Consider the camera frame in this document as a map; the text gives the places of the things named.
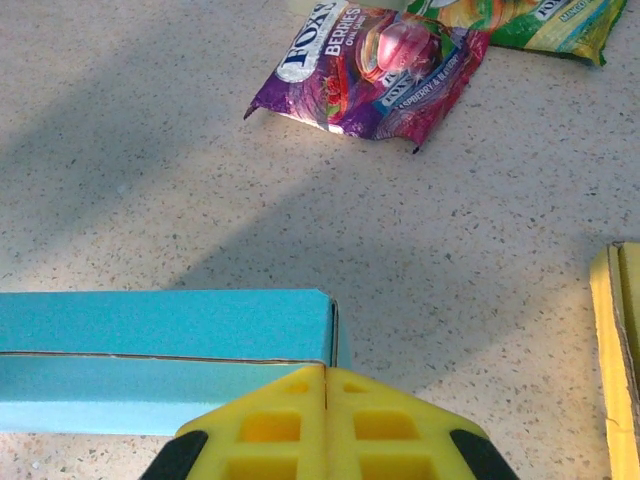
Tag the green yellow candy bag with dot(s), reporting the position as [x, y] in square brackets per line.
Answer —
[550, 25]

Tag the purple candy bag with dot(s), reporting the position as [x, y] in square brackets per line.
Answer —
[375, 75]

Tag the blue paper box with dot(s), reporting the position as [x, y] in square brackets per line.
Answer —
[150, 325]

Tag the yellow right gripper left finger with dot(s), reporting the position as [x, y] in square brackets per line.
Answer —
[270, 440]

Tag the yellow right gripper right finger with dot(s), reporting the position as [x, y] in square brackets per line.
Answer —
[385, 440]

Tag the yellow paper box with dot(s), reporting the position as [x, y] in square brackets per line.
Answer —
[615, 350]

